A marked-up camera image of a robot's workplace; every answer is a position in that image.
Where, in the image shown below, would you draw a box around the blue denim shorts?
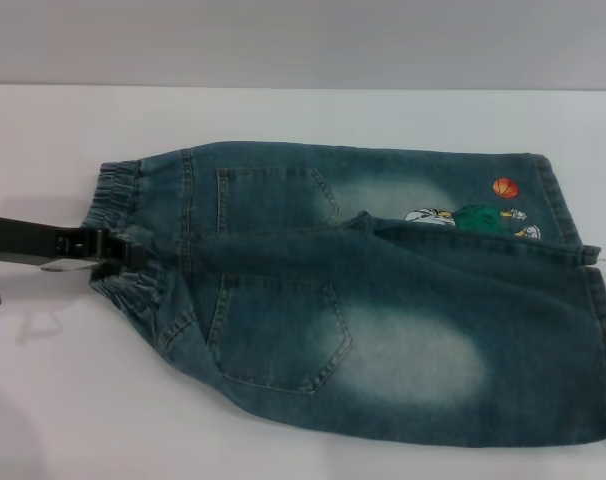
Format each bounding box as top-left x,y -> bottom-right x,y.
82,139 -> 606,449

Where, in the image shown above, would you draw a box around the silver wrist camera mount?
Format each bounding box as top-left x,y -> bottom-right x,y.
39,258 -> 95,274

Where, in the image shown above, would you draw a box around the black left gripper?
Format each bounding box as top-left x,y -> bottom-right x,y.
0,214 -> 150,275

